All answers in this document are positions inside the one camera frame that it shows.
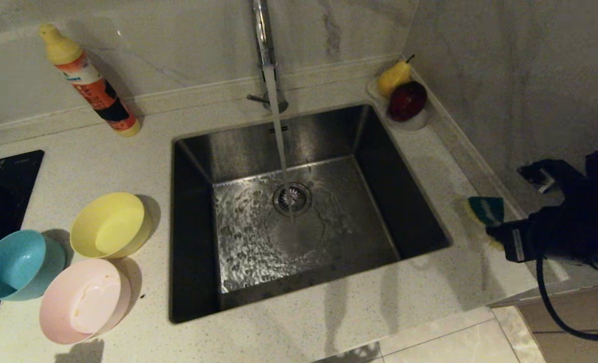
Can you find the green and yellow sponge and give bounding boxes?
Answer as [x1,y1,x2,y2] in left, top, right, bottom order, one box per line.
[466,196,506,251]

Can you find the orange dish soap bottle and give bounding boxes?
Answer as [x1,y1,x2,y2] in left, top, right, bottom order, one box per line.
[38,24,142,138]

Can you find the stainless steel sink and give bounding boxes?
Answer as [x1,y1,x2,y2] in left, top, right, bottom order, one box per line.
[169,103,452,324]

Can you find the metal sink drain strainer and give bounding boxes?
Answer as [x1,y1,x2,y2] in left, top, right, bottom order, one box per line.
[272,183,313,218]

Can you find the beige wooden cabinet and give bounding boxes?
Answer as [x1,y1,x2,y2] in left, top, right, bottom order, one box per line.
[486,280,598,363]

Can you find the small white dish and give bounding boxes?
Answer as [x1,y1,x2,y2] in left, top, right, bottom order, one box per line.
[366,77,429,132]

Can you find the dark red apple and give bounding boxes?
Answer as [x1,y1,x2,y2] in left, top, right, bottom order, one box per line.
[388,81,428,123]

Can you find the yellow pear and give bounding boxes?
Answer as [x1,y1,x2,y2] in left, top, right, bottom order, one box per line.
[377,54,414,99]

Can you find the running water stream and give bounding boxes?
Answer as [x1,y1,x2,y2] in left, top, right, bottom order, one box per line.
[263,65,297,225]

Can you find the chrome faucet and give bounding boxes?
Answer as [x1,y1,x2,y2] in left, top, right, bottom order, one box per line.
[247,0,289,114]

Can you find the yellow plastic bowl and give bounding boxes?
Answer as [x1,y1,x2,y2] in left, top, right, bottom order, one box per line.
[70,192,152,259]

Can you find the pink plastic bowl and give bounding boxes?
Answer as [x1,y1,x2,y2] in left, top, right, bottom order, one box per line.
[39,259,132,345]

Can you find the blue plastic bowl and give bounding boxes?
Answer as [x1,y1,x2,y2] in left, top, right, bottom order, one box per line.
[0,229,67,301]

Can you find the black induction cooktop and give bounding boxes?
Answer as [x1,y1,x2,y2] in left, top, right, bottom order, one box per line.
[0,150,45,363]

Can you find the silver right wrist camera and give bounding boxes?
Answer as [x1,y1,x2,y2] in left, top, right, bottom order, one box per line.
[517,159,574,196]

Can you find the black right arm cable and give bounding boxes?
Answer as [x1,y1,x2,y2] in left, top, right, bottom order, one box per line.
[535,254,598,342]

